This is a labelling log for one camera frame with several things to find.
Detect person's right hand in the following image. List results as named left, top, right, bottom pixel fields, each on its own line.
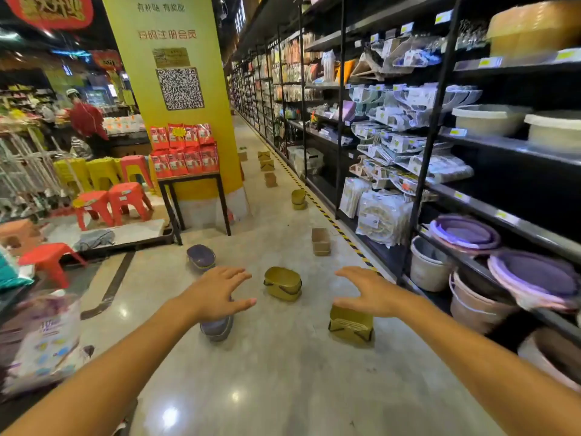
left=332, top=265, right=410, bottom=319

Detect person's left hand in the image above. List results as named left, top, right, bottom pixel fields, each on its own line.
left=176, top=266, right=258, bottom=325

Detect purple oval basket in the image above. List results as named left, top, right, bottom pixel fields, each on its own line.
left=186, top=243, right=217, bottom=272
left=199, top=314, right=235, bottom=343

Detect person's left forearm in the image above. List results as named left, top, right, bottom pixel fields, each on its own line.
left=0, top=294, right=200, bottom=436

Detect white plastic bucket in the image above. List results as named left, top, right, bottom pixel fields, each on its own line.
left=410, top=236, right=457, bottom=294

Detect yellow black hazard tape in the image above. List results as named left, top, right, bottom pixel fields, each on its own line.
left=234, top=114, right=380, bottom=272

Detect pile of white flat packets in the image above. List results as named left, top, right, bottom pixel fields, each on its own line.
left=338, top=176, right=416, bottom=249

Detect pink plastic bucket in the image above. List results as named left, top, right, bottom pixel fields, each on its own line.
left=448, top=269, right=520, bottom=335

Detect white low platform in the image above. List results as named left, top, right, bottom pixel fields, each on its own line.
left=41, top=193, right=176, bottom=259

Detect stack of purple basins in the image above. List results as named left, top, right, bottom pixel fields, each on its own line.
left=428, top=214, right=502, bottom=256
left=488, top=248, right=581, bottom=312

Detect black display table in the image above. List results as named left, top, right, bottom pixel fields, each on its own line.
left=156, top=171, right=232, bottom=246

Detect grey cloth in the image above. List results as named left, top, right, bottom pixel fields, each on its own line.
left=73, top=229, right=116, bottom=253

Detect red plastic stool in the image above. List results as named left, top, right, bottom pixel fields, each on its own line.
left=72, top=190, right=115, bottom=232
left=18, top=242, right=88, bottom=290
left=119, top=154, right=155, bottom=191
left=108, top=182, right=154, bottom=225

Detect red snack packets pile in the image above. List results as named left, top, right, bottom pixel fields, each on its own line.
left=148, top=123, right=220, bottom=179

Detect large clear storage box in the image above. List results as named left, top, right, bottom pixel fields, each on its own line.
left=295, top=148, right=326, bottom=179

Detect yellow plastic stool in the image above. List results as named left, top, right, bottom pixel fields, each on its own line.
left=86, top=157, right=123, bottom=192
left=53, top=157, right=94, bottom=194

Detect white printed goods bag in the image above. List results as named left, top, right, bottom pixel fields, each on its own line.
left=0, top=289, right=94, bottom=398

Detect pale pink plastic tub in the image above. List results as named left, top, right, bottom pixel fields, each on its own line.
left=517, top=327, right=581, bottom=395

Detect dark counter with white packets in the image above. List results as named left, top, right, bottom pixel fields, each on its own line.
left=102, top=114, right=153, bottom=157

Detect teal fabric bundle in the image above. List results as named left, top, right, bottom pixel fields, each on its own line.
left=0, top=247, right=35, bottom=292

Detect orange plastic stool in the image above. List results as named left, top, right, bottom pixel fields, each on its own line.
left=0, top=218, right=46, bottom=250

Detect white plastic basin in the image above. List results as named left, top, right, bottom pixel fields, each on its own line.
left=524, top=110, right=581, bottom=154
left=451, top=104, right=532, bottom=137

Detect black white code poster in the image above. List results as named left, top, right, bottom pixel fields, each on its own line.
left=156, top=67, right=206, bottom=111

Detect yellow square pillar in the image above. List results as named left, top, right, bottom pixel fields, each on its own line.
left=100, top=0, right=249, bottom=230

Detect metal rack display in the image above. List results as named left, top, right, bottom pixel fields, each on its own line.
left=0, top=127, right=76, bottom=223

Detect small yellow paper notice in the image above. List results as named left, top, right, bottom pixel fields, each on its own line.
left=152, top=47, right=191, bottom=68

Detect rows of assorted hanging goods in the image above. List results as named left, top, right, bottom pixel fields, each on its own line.
left=229, top=29, right=350, bottom=146

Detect small red hanging banner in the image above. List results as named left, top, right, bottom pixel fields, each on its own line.
left=90, top=49, right=124, bottom=72

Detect distant goods display stand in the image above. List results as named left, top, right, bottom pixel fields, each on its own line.
left=0, top=84, right=60, bottom=132

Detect beige plastic basin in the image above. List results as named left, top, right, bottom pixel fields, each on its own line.
left=486, top=0, right=581, bottom=59

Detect large red hanging banner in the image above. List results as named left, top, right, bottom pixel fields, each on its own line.
left=4, top=0, right=95, bottom=31

